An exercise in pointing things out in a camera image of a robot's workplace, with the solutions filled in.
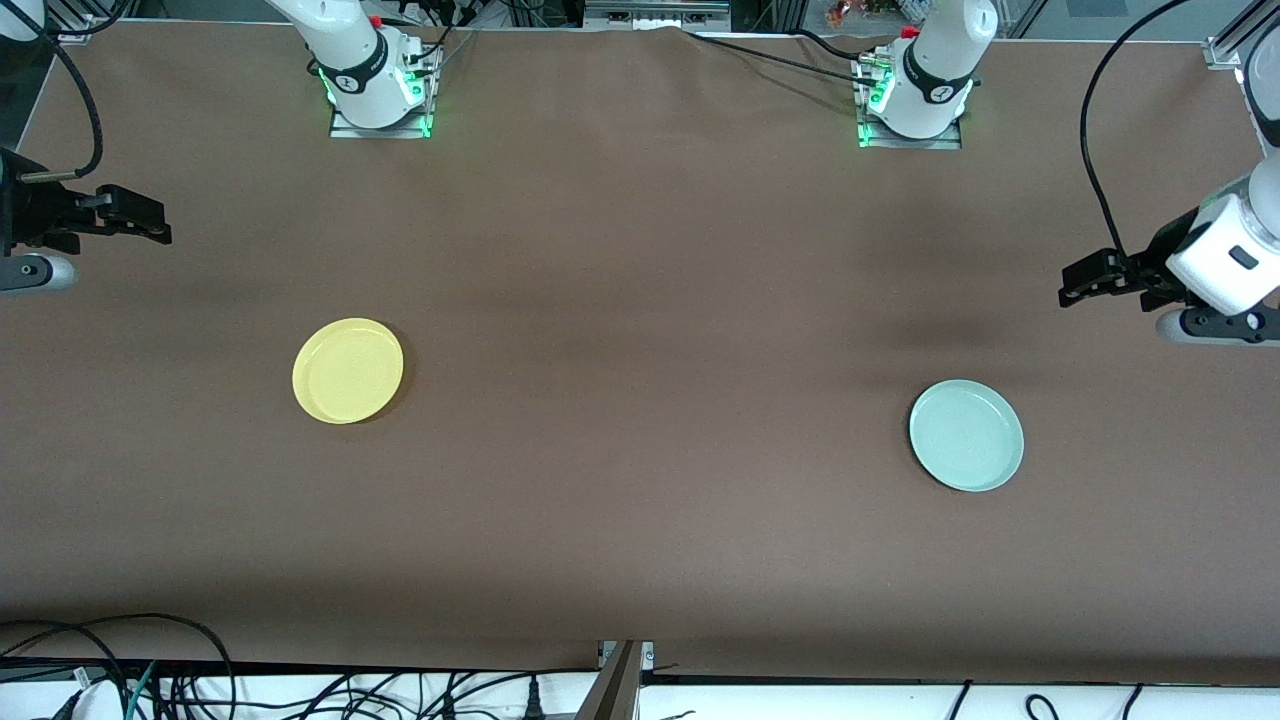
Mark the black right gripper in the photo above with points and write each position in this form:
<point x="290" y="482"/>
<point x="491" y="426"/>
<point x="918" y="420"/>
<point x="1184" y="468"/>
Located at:
<point x="30" y="214"/>

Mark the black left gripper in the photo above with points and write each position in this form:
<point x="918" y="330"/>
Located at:
<point x="1146" y="264"/>

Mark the pale green round plate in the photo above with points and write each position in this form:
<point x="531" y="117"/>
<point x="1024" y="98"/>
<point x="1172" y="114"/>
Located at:
<point x="966" y="435"/>

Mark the yellow round plate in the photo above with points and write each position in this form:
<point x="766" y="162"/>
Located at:
<point x="348" y="370"/>

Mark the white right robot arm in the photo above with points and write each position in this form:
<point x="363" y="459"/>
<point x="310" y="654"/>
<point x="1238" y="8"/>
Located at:
<point x="350" y="60"/>

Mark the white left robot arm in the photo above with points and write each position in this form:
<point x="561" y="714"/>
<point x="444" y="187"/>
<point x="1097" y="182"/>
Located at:
<point x="935" y="70"/>

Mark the small orange object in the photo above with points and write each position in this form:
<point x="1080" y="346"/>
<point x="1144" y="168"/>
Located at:
<point x="845" y="10"/>

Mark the brown table cover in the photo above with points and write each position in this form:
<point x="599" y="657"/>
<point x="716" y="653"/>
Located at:
<point x="640" y="500"/>

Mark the grey power strip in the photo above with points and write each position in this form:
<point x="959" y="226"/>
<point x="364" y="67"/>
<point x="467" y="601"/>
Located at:
<point x="655" y="15"/>

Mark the white bench surface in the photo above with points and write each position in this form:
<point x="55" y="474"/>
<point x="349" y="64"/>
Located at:
<point x="800" y="705"/>

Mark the black power plug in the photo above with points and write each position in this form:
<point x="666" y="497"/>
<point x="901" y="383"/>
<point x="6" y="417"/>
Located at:
<point x="535" y="700"/>

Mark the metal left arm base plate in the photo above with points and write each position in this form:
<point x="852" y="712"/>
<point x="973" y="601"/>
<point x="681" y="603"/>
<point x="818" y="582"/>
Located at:
<point x="940" y="143"/>

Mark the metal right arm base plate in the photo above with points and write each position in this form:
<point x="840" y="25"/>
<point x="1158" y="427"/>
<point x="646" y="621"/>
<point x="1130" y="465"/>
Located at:
<point x="350" y="131"/>

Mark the aluminium frame corner bracket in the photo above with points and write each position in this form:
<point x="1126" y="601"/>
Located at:
<point x="1225" y="52"/>

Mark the aluminium profile post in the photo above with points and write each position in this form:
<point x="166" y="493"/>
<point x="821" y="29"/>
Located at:
<point x="615" y="690"/>

